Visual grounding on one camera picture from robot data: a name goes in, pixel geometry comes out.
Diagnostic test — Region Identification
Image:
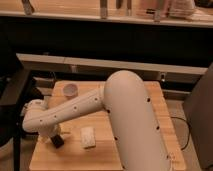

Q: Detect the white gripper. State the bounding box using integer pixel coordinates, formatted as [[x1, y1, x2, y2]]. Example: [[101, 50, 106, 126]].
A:
[[39, 124, 61, 138]]

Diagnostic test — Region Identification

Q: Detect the black eraser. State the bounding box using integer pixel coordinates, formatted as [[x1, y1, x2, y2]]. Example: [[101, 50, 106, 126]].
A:
[[51, 135, 64, 148]]

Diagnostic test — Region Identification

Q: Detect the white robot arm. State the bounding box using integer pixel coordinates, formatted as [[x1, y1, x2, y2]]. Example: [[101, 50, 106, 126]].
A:
[[23, 70, 173, 171]]

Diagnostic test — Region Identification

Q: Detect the white sponge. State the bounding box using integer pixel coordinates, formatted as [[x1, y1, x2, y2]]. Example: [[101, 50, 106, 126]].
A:
[[81, 127, 96, 149]]

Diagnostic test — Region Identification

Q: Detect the wooden work table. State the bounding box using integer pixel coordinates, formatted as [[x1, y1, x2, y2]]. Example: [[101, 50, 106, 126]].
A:
[[29, 81, 186, 171]]

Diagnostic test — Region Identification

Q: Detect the black side table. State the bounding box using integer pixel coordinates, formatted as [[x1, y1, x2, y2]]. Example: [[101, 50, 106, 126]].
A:
[[0, 69, 35, 171]]

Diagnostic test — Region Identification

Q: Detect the dark cabinet right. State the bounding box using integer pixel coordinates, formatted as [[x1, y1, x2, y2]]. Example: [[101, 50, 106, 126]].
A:
[[183, 63, 213, 171]]

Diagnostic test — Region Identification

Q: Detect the black cable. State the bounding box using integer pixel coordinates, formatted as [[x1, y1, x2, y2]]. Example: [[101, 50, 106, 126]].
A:
[[170, 115, 191, 152]]

